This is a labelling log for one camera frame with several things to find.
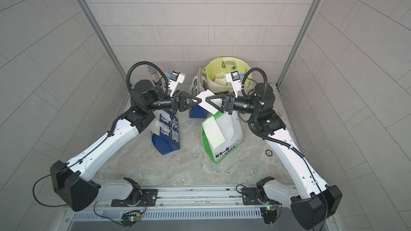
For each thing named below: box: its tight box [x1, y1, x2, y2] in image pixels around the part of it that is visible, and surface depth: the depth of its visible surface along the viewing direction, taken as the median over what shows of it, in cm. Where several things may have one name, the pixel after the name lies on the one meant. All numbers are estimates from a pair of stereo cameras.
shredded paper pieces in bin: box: [212, 71, 233, 88], surface depth 101 cm
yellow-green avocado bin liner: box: [202, 57, 254, 90], surface depth 96 cm
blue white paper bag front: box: [148, 109, 181, 156], surface depth 81 cm
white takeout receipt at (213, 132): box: [201, 116, 226, 150], surface depth 72 cm
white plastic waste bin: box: [203, 56, 253, 94], surface depth 96 cm
